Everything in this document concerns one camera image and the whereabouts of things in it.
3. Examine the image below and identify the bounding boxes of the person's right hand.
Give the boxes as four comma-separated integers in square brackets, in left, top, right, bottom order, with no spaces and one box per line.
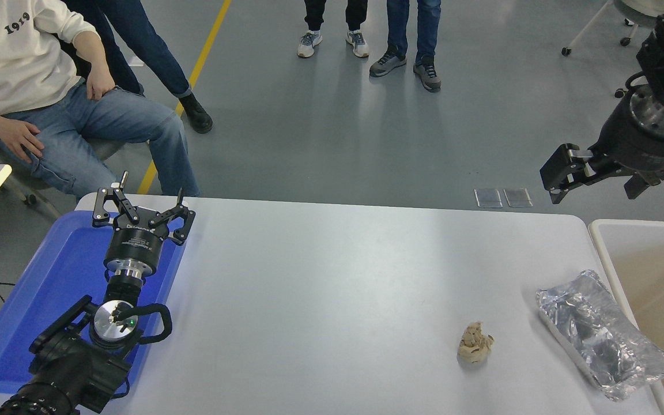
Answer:
[0,117,46,164]

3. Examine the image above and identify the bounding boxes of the person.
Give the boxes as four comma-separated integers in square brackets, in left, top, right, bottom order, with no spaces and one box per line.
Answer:
[0,0,201,199]
[61,0,213,134]
[297,0,371,59]
[369,0,443,93]

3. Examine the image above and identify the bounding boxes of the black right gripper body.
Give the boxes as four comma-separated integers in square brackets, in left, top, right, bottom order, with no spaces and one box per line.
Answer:
[593,104,664,175]

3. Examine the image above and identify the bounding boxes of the clear floor plate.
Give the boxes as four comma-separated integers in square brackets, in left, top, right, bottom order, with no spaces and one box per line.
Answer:
[503,188,534,208]
[474,188,503,209]

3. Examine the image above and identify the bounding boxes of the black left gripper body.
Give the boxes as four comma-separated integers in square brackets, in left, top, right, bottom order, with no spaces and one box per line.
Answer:
[104,221,169,269]

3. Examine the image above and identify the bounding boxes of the person's left hand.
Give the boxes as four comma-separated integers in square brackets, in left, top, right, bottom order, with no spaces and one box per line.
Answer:
[86,56,117,102]

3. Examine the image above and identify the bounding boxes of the large pale bin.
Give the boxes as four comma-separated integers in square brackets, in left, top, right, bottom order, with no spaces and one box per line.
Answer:
[588,219,664,415]

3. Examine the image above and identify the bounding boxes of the grey office chair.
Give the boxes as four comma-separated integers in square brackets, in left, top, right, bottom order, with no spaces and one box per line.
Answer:
[0,104,128,221]

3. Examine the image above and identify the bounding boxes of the silver foil plate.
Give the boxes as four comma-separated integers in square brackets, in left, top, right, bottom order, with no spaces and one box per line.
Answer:
[535,269,664,402]

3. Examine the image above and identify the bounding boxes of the white wheeled chair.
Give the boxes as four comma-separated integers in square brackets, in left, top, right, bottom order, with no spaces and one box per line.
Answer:
[561,0,664,99]

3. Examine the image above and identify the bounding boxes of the blue plastic tray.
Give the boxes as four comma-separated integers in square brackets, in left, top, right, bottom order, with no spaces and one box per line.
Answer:
[0,210,187,395]

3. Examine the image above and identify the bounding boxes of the crumpled tan paper ball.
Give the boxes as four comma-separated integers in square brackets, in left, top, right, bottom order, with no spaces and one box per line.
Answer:
[457,321,495,364]

